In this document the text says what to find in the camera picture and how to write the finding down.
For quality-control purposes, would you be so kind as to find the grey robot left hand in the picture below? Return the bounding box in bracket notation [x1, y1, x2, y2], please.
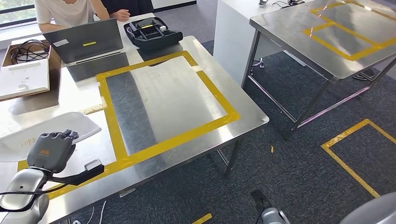
[27, 129, 79, 174]

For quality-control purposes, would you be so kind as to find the white plastic part with lettering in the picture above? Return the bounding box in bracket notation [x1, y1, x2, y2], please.
[0, 112, 102, 163]

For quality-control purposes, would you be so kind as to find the stainless steel workbench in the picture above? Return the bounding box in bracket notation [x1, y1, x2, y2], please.
[0, 12, 270, 224]
[241, 0, 396, 140]

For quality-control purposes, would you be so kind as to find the beige masking tape strip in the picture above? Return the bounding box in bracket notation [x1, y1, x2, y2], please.
[78, 103, 107, 116]

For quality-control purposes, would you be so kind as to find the white foam board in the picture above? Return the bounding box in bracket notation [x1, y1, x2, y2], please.
[0, 58, 51, 101]

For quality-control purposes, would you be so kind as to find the brown cardboard box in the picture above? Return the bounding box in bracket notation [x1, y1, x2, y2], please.
[1, 38, 63, 103]

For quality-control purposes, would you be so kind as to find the grey laptop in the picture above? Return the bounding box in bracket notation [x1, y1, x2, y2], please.
[42, 18, 124, 67]

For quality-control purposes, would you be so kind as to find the person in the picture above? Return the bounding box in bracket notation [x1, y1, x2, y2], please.
[100, 0, 155, 22]
[34, 0, 110, 33]

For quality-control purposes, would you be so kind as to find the person's hand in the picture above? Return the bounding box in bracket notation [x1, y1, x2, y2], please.
[113, 9, 131, 22]

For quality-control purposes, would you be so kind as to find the black equipment case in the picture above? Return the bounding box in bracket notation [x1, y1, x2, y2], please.
[123, 17, 184, 52]

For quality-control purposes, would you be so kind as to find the yellow floor tape square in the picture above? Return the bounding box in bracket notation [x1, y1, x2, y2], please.
[321, 119, 396, 198]
[191, 213, 213, 224]

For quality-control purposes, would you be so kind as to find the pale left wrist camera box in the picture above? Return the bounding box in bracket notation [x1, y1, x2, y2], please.
[84, 159, 103, 172]

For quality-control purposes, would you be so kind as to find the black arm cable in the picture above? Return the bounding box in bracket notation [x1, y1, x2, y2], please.
[0, 182, 70, 214]

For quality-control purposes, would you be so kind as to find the white floor cable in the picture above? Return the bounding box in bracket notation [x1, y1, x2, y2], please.
[72, 201, 107, 224]

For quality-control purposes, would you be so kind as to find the black cable bundle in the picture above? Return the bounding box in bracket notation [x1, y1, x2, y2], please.
[10, 39, 51, 65]

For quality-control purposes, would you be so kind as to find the yellow tape frame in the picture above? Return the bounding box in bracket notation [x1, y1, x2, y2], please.
[17, 50, 240, 200]
[302, 0, 396, 62]

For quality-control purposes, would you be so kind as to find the black gadget with cable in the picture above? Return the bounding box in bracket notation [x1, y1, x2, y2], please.
[272, 0, 305, 8]

